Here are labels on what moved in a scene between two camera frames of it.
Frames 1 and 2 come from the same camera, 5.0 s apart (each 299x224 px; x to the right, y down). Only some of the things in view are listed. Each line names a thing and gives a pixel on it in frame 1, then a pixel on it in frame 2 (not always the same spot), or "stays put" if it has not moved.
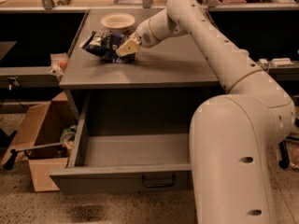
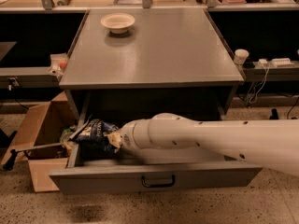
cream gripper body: [143, 35] → [128, 137]
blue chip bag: [105, 45] → [92, 143]
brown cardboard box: [48, 140] stays put
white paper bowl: [118, 21] stays put
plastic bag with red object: [58, 62] stays put
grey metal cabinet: [108, 77] stays put
